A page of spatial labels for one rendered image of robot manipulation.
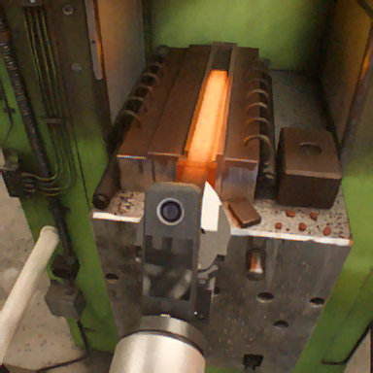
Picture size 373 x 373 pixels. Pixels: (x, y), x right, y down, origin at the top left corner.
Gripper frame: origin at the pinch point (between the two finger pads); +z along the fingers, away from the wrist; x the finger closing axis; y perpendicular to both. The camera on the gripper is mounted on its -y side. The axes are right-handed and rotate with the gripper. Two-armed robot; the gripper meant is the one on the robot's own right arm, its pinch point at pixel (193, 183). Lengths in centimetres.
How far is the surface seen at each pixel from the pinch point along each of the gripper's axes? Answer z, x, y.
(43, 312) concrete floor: 37, -62, 101
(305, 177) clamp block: 8.9, 14.4, 4.4
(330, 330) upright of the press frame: 24, 36, 68
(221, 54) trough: 46.7, -0.1, 2.3
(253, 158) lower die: 9.4, 6.9, 2.5
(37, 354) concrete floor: 20, -58, 101
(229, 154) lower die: 9.8, 3.7, 2.4
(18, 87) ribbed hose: 21.0, -33.3, -0.5
